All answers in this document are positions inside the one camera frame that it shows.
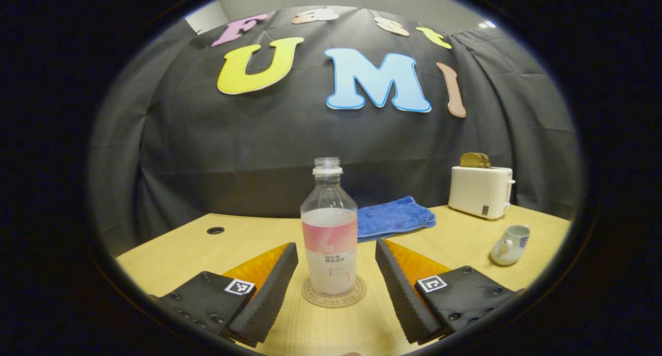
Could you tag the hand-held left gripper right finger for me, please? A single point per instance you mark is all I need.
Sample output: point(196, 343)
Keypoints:
point(401, 294)

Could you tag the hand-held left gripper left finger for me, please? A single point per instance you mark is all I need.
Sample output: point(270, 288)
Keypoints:
point(271, 299)

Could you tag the round beige coaster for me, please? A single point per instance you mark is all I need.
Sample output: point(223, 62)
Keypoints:
point(310, 296)

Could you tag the clear water bottle pink label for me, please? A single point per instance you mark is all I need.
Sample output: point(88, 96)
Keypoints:
point(329, 242)

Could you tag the white blue-patterned teacup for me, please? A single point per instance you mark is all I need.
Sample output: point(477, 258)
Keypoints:
point(509, 247)

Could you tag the blue folded towel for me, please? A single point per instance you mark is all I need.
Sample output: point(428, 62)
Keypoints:
point(393, 219)

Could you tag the white toaster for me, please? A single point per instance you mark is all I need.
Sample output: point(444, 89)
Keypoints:
point(478, 193)

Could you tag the brown toast bread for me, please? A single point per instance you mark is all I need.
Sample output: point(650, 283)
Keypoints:
point(475, 160)

